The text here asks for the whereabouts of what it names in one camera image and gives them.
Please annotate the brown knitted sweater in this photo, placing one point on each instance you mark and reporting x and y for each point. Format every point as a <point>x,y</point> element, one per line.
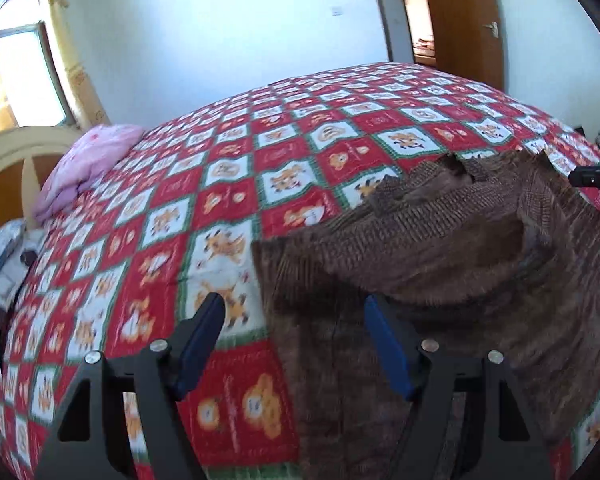
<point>430,260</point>

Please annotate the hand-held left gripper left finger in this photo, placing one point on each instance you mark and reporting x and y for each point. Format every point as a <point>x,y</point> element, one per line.
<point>200,345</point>

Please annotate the narrow yellow curtain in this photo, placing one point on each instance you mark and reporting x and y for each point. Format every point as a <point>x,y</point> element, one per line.
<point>80,70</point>

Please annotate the window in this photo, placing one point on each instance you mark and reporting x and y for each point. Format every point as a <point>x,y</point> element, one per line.
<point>25,75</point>

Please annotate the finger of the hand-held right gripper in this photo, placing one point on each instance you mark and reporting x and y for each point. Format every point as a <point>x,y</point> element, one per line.
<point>597,177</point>

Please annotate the red checked printed blanket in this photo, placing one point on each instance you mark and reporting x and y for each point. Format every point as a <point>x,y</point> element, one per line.
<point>230,160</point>

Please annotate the grey-blue patterned pillow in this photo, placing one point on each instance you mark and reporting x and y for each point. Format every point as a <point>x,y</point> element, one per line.
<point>2,247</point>

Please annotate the white pillow with dark dots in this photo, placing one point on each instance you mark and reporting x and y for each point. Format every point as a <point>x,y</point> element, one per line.
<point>0,335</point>

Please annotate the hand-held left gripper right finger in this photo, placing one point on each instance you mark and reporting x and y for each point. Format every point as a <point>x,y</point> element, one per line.
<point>387,350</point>

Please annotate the cream and wood headboard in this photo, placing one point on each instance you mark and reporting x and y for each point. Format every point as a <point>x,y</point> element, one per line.
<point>10,180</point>

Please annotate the brown wooden door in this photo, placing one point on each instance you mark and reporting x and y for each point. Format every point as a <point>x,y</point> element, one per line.
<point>465,35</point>

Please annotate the pink pillow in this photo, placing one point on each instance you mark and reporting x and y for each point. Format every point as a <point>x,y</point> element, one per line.
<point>90,160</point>

